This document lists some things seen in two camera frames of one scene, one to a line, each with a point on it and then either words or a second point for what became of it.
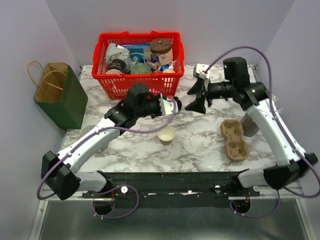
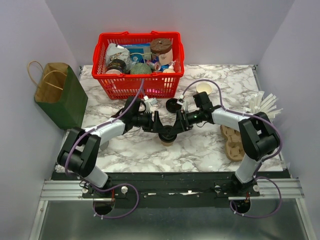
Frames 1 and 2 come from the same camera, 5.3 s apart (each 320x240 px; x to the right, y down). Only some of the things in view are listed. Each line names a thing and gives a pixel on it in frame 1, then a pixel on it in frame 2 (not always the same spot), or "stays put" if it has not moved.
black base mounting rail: x=150 y=189 stays put
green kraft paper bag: x=60 y=94 stays put
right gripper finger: x=197 y=105 -> x=180 y=125
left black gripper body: x=152 y=106 -> x=144 y=121
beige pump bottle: x=170 y=69 stays put
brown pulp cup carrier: x=237 y=147 stays put
